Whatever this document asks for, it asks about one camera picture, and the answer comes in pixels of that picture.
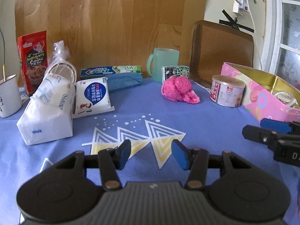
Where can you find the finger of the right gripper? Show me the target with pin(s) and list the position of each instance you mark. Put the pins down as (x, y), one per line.
(260, 135)
(274, 125)

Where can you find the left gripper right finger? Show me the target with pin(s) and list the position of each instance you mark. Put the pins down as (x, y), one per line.
(194, 160)

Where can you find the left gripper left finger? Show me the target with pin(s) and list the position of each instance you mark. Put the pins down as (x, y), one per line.
(111, 160)

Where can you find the clear tape roll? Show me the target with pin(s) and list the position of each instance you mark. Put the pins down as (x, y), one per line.
(287, 99)

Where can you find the small white wet wipes pack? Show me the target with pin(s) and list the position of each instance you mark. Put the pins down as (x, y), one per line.
(92, 98)

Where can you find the pink fluffy cloth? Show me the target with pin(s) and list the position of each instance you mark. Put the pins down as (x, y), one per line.
(179, 89)

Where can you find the blue pouch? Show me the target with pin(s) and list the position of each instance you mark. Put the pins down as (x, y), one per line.
(122, 81)

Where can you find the small patterned tissue pack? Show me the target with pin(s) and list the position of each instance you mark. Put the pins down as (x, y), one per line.
(178, 70)

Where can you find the pink macaron tin box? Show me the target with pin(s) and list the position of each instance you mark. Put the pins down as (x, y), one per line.
(258, 96)

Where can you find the white tin can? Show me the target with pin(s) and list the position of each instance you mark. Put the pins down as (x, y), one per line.
(227, 91)

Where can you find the blue patterned tablecloth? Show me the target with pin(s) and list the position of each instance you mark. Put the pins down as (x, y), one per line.
(151, 122)

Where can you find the large white tissue pack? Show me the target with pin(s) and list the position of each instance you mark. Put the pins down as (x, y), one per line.
(48, 115)

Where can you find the green toothpaste box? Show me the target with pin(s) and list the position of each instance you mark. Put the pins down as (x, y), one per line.
(104, 71)

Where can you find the brown woven tray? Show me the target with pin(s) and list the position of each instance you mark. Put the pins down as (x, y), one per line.
(212, 45)

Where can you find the plastic cups in bag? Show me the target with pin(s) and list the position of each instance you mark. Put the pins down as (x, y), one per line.
(59, 63)

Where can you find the green frosted mug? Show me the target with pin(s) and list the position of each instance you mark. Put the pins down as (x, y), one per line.
(159, 58)

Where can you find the white enamel mug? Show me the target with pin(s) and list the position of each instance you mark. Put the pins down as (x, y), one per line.
(10, 97)

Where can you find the white power strip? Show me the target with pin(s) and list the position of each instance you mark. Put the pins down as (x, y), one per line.
(240, 0)

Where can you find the red snack box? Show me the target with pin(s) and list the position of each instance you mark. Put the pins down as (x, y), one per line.
(32, 51)

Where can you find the gold spoon handle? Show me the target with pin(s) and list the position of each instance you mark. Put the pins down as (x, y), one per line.
(4, 72)

